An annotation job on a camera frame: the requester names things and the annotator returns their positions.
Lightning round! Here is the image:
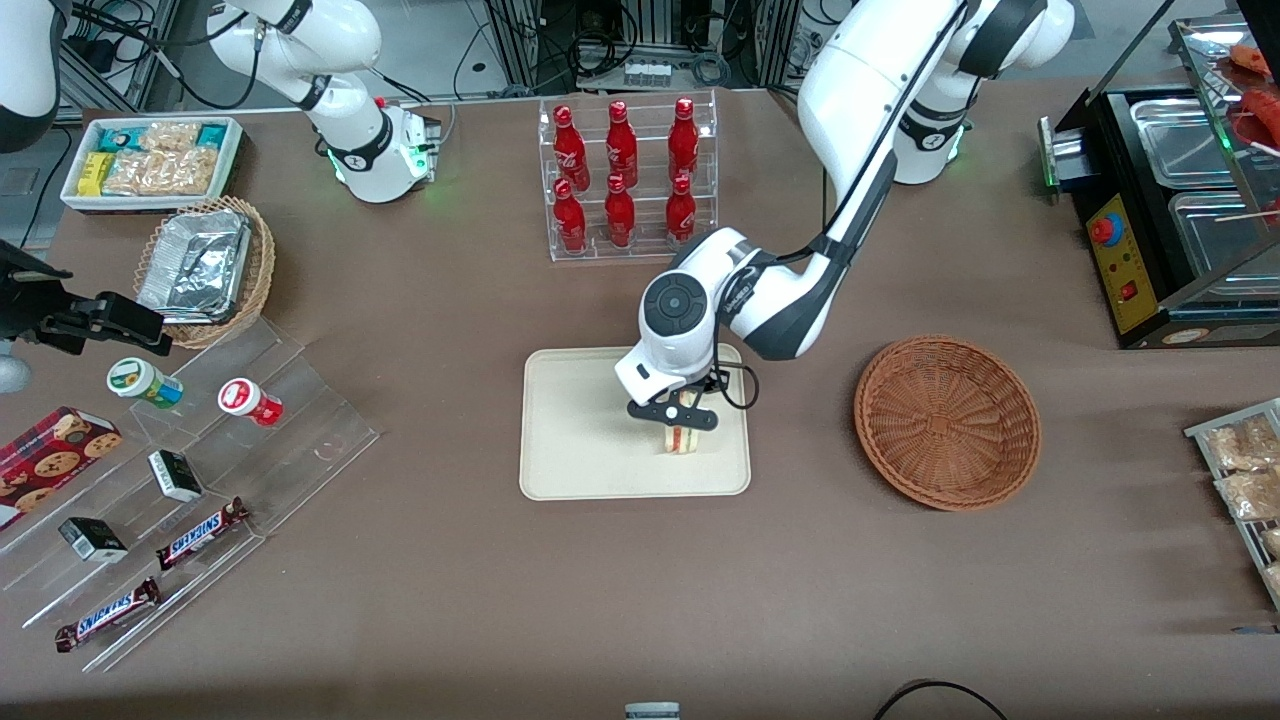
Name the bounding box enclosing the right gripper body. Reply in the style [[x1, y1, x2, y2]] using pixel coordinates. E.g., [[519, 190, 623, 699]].
[[0, 240, 71, 341]]

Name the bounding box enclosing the triangular sandwich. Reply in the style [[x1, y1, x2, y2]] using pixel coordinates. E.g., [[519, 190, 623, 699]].
[[655, 388, 703, 457]]

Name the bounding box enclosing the cream rectangular serving tray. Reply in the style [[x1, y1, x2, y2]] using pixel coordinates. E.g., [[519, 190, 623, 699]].
[[519, 343, 753, 501]]

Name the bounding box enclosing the tan oval wicker basket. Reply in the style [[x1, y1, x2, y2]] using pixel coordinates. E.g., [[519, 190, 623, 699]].
[[133, 195, 277, 350]]

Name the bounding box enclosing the brown round wicker basket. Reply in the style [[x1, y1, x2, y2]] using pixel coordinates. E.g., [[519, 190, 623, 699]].
[[853, 334, 1043, 512]]

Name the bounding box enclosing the green lid snack cup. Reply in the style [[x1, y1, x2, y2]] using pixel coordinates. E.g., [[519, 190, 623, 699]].
[[107, 357, 185, 410]]

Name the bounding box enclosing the silver foil container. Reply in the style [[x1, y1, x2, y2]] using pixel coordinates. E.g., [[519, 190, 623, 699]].
[[137, 208, 253, 325]]

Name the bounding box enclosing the white rectangular snack bin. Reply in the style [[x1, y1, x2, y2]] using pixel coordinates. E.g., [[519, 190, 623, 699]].
[[60, 116, 244, 214]]

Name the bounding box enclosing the clear acrylic bottle rack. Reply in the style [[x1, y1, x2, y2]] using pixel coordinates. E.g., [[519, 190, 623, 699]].
[[538, 89, 719, 263]]

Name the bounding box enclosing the red chocolate cookie box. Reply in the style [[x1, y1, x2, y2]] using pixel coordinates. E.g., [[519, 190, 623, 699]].
[[0, 406, 123, 531]]

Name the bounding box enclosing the clear rice cracker packet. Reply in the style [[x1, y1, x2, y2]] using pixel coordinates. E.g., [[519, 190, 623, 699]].
[[105, 150, 166, 197], [140, 122, 201, 154], [160, 148, 221, 196]]

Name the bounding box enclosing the red lid snack cup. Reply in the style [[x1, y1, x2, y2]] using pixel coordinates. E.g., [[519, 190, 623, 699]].
[[218, 377, 284, 428]]

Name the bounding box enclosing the red cola bottle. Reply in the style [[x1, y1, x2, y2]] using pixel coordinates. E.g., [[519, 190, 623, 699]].
[[553, 104, 591, 193], [606, 100, 639, 189], [665, 175, 697, 246], [668, 97, 700, 184], [604, 174, 636, 249], [553, 178, 588, 253]]

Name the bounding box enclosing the small black white box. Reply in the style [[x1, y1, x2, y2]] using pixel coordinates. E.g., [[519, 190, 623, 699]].
[[148, 449, 204, 503], [58, 516, 129, 563]]

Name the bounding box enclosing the clear acrylic stepped display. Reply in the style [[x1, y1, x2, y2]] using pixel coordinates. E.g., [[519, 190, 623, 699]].
[[0, 318, 381, 673]]

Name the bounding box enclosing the brown snickers bar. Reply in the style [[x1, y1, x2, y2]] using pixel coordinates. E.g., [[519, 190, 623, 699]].
[[55, 577, 161, 653], [156, 497, 250, 572]]

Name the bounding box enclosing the black food warmer machine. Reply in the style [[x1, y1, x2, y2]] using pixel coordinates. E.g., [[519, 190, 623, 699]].
[[1040, 15, 1280, 351]]

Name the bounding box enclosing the steel warmer pan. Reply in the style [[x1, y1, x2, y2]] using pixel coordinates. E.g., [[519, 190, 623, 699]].
[[1130, 97, 1237, 189], [1168, 190, 1280, 283]]

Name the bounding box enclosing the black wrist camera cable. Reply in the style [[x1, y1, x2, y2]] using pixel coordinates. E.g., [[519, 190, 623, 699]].
[[712, 120, 901, 412]]

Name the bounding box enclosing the aluminium frame rack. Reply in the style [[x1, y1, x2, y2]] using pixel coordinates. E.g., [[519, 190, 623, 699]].
[[490, 0, 801, 93]]

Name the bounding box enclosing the black looped table cable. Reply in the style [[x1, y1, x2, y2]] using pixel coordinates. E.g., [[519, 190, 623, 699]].
[[872, 680, 1009, 720]]

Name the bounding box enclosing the grey wire rack tray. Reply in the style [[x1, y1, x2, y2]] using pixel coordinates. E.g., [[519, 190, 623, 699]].
[[1185, 398, 1280, 611]]

